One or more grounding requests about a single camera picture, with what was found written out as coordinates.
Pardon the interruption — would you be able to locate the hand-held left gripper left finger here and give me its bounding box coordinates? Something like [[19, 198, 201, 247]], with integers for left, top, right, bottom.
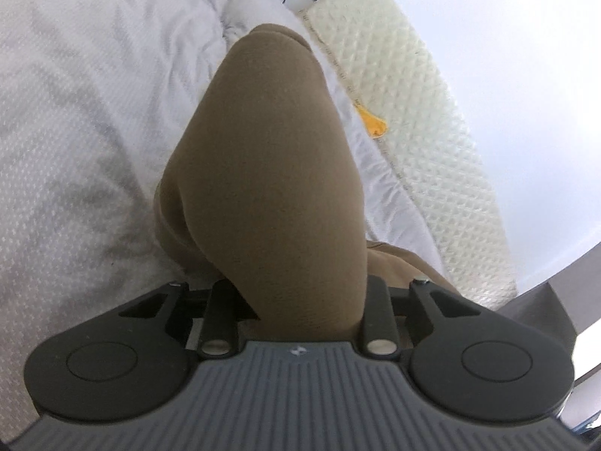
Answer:
[[98, 279, 260, 359]]

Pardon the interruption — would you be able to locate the brown hoodie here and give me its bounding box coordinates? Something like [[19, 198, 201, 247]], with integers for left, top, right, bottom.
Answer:
[[152, 23, 464, 345]]

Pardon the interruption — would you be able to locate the yellow cloth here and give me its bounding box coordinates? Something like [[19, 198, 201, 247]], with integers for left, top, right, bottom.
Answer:
[[352, 98, 391, 140]]

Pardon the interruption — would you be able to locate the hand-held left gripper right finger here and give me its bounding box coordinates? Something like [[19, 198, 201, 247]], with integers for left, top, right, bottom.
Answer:
[[360, 274, 495, 358]]

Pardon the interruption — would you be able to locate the bed with grey sheet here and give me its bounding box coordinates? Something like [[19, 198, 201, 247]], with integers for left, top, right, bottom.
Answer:
[[0, 0, 452, 433]]

